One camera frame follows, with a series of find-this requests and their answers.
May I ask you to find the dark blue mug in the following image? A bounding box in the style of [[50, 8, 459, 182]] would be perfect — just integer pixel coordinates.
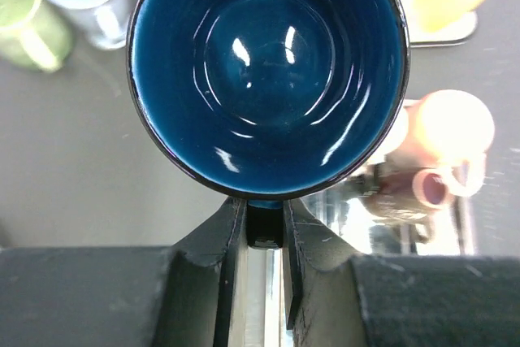
[[126, 0, 411, 249]]

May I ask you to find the small brown mug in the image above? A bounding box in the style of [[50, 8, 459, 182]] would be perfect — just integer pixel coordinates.
[[353, 167, 454, 235]]

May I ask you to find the steel metal tray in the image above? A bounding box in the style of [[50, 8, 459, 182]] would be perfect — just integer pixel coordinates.
[[245, 177, 475, 346]]

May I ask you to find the pink mug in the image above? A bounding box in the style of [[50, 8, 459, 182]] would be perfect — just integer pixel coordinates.
[[396, 89, 495, 197]]

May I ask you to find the light green mug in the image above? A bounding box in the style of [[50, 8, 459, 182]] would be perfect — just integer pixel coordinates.
[[1, 0, 73, 73]]

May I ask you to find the cream white mug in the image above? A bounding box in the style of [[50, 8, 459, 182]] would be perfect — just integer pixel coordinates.
[[370, 107, 409, 164]]

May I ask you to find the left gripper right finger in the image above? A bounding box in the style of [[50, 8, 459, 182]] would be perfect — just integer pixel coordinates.
[[284, 200, 519, 346]]

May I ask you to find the strawberry pattern white tray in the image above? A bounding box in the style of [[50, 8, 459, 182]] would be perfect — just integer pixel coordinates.
[[407, 11, 478, 47]]

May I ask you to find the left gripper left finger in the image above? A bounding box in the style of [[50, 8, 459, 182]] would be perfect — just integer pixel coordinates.
[[1, 198, 247, 346]]

